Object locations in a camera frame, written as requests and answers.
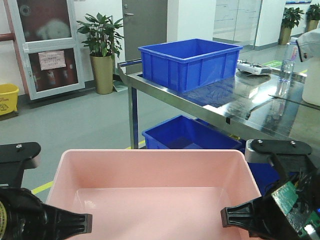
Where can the blue bin on lower shelf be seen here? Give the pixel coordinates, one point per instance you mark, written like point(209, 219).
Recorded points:
point(182, 132)

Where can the plant in gold pot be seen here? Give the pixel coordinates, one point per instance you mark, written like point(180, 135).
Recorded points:
point(291, 18)
point(104, 43)

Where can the grey door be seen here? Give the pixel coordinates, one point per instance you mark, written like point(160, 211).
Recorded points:
point(144, 23)

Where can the yellow mop bucket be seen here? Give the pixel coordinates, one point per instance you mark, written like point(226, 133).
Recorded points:
point(8, 98)

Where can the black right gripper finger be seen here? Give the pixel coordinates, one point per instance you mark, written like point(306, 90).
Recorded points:
point(276, 160)
point(250, 216)

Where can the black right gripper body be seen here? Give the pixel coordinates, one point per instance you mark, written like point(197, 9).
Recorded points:
point(292, 207)

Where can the blue bin on cart top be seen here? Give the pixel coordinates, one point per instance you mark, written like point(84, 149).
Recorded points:
point(186, 65)

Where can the white remote controller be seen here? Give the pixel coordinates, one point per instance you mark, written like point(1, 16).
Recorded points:
point(253, 68)

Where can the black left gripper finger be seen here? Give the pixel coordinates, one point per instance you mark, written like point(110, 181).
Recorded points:
point(15, 158)
point(62, 224)

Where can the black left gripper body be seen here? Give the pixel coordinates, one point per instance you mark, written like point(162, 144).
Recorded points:
point(21, 215)

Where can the far plant in gold pot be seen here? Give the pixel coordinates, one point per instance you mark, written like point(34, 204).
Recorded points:
point(291, 18)

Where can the fire hose cabinet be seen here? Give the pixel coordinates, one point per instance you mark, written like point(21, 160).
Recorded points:
point(46, 45)

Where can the stainless steel cart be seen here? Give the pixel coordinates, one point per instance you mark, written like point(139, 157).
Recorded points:
point(249, 107)

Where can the clear water bottle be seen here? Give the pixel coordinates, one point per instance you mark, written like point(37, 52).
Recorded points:
point(288, 62)

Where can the pink plastic bin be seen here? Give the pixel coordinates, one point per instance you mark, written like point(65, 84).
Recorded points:
point(147, 194)

